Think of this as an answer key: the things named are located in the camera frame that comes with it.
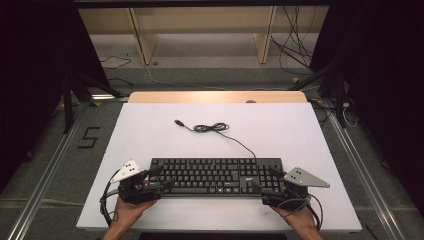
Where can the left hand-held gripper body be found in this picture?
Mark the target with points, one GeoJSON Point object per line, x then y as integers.
{"type": "Point", "coordinates": [135, 195]}

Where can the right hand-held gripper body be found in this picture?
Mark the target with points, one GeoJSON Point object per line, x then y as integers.
{"type": "Point", "coordinates": [300, 178]}

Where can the black computer keyboard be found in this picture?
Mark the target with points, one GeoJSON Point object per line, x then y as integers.
{"type": "Point", "coordinates": [206, 173]}

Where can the person's left hand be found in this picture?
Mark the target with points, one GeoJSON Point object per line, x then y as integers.
{"type": "Point", "coordinates": [126, 213]}

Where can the person's right hand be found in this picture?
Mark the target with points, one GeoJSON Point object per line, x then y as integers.
{"type": "Point", "coordinates": [301, 218]}

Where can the black metal stand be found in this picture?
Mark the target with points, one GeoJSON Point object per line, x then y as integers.
{"type": "Point", "coordinates": [339, 100]}
{"type": "Point", "coordinates": [68, 106]}

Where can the black curtain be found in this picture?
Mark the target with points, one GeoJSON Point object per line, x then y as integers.
{"type": "Point", "coordinates": [386, 66]}
{"type": "Point", "coordinates": [30, 66]}

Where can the light wooden shelf unit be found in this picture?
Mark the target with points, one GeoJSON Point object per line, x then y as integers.
{"type": "Point", "coordinates": [200, 20]}

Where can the long aluminium floor rail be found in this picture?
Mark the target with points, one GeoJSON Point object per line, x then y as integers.
{"type": "Point", "coordinates": [366, 180]}
{"type": "Point", "coordinates": [43, 186]}

